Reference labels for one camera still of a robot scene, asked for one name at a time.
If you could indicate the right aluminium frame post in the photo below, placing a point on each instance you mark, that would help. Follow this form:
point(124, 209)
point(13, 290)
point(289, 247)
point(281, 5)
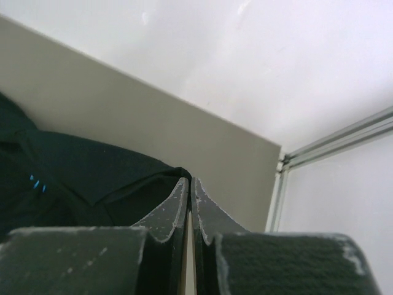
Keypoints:
point(362, 132)

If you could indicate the black t shirt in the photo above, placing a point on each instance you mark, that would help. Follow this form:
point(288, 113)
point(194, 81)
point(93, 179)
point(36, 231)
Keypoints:
point(51, 179)

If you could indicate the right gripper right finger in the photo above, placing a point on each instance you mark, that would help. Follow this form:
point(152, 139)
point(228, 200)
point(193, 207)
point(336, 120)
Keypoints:
point(230, 259)

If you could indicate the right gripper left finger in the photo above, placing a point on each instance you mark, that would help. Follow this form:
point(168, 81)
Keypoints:
point(146, 258)

